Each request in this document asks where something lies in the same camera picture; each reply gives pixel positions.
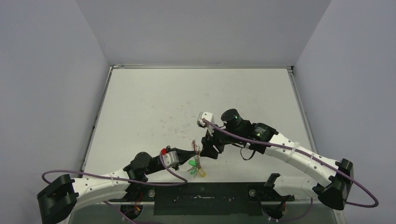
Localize metal keyring with red grip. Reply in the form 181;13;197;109
190;140;201;170

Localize key with yellow tag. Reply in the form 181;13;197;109
197;169;206;177

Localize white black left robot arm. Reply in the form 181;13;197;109
37;147;198;224

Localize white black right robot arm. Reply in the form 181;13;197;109
197;109;353;210

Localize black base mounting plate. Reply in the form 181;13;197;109
120;182;295;216

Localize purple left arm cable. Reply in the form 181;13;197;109
41;151;188;224

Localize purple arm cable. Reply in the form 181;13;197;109
41;151;188;224
201;119;379;223

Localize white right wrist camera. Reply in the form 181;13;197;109
197;112;215;136

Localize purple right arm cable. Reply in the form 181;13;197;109
201;119;379;223

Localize aluminium table frame rail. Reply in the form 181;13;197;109
286;66;318;153

